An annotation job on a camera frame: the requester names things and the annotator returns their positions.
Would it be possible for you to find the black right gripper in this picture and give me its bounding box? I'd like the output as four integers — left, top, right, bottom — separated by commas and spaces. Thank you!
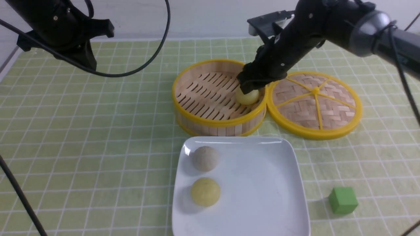
237, 0, 331, 94

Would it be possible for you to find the pale yellow steamed bun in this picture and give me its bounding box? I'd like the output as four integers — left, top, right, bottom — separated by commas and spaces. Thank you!
235, 88, 260, 106

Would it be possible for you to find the beige steamed bun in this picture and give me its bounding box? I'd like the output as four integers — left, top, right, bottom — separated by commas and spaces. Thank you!
192, 146, 220, 172

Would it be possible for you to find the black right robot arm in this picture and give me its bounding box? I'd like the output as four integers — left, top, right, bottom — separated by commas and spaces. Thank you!
237, 0, 420, 94

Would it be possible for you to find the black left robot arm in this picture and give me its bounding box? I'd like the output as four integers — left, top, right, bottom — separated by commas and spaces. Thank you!
6, 0, 88, 47

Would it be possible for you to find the white square plate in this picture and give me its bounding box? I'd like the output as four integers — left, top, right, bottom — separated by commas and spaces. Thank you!
172, 136, 311, 236

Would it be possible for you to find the bamboo steamer lid yellow rim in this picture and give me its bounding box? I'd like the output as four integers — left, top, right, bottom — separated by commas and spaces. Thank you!
267, 71, 363, 140

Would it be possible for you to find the bamboo steamer basket yellow rim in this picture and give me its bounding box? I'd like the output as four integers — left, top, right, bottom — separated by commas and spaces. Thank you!
172, 59, 267, 136

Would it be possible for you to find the green cube block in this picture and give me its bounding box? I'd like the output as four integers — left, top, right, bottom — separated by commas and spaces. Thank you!
328, 187, 358, 215

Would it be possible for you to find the green checkered tablecloth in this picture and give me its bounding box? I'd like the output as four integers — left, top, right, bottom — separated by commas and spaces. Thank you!
0, 38, 420, 236

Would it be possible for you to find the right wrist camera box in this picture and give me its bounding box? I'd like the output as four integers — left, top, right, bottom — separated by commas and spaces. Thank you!
246, 10, 295, 37

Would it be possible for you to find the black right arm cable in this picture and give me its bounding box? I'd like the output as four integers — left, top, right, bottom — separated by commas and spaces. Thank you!
387, 13, 420, 128

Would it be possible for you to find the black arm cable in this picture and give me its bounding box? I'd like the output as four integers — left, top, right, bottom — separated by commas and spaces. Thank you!
387, 13, 420, 128
0, 0, 171, 78

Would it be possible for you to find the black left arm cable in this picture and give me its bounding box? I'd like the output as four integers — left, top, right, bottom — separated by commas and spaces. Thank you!
0, 0, 171, 78

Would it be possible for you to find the black cable lower left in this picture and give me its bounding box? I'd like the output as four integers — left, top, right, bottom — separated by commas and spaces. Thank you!
0, 154, 48, 236

